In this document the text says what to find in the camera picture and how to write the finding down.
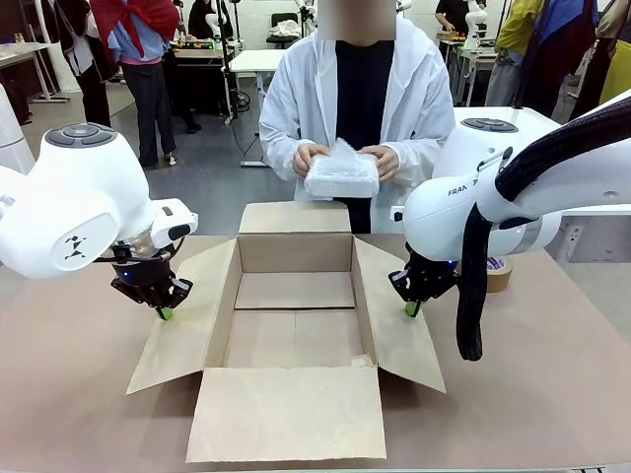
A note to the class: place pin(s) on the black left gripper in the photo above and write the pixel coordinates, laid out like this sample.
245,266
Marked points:
143,268

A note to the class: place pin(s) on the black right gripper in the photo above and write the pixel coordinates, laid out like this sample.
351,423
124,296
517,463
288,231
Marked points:
429,273

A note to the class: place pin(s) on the bubble white clock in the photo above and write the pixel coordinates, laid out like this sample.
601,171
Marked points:
340,182

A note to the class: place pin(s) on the brown cardboard box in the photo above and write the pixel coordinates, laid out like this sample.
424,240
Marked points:
291,414

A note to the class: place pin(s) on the person's right forearm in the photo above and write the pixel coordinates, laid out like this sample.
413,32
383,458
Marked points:
281,153

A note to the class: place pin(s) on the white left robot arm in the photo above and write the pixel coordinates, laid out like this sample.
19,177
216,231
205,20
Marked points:
74,197

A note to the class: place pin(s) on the person's left forearm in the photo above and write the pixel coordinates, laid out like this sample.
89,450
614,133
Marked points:
424,157

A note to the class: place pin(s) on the person's left hand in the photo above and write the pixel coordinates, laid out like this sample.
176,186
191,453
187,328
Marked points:
387,160

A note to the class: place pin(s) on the person's right hand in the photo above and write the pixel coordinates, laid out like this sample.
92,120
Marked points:
308,155

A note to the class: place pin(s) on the brown packing tape roll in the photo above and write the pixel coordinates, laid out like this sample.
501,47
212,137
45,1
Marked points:
500,281

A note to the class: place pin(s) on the person with red scarf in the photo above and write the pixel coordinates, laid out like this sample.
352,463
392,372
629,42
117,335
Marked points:
143,98

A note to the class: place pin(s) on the person in black clothes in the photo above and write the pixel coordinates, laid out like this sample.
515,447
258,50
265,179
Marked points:
93,88

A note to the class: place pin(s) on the person in white lab coat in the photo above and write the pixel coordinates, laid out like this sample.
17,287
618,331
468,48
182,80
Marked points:
305,88

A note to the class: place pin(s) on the black metal stand pole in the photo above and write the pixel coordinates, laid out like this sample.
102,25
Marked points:
229,74

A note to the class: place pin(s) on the white standing desk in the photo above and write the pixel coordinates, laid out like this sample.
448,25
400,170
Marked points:
251,61

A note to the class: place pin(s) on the person in dark blue coat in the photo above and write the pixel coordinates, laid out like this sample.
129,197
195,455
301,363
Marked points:
552,59

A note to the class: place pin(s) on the white background work table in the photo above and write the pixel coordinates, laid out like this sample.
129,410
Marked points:
24,51

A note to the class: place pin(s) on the person in yellow jacket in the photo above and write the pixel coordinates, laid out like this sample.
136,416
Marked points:
517,24

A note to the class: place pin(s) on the office chair with white cloth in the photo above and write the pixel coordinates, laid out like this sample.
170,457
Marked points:
283,29

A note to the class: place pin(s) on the person in yellow-green skirt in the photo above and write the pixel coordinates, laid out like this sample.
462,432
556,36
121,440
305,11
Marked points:
618,74

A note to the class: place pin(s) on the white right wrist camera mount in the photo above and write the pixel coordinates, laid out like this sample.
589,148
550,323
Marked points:
397,214

